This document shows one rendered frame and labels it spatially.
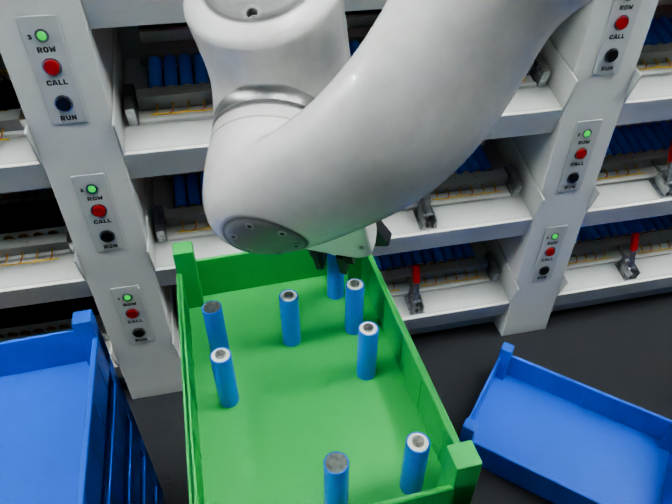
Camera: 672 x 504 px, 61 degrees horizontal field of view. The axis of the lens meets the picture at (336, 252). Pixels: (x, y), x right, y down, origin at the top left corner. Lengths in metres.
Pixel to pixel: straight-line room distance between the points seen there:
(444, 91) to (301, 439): 0.35
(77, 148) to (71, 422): 0.32
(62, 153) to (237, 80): 0.48
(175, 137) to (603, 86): 0.59
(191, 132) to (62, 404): 0.36
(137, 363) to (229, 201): 0.75
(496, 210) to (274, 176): 0.74
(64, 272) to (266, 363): 0.43
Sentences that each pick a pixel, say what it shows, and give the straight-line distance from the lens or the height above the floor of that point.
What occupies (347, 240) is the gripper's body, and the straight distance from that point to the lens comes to 0.48.
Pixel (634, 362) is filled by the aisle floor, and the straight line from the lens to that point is 1.22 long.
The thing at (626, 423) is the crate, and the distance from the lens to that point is 1.11.
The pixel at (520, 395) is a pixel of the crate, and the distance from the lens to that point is 1.08.
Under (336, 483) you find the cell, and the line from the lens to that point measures 0.43.
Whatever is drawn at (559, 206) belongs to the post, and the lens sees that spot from 1.00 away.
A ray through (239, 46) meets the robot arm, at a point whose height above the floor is 0.74.
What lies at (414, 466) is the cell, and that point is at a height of 0.45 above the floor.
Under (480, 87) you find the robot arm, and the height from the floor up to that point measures 0.74.
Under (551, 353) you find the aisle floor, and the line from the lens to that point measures 1.17.
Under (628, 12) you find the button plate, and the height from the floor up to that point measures 0.61.
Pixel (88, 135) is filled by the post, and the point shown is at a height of 0.51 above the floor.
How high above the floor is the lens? 0.84
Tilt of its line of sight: 40 degrees down
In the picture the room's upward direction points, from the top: straight up
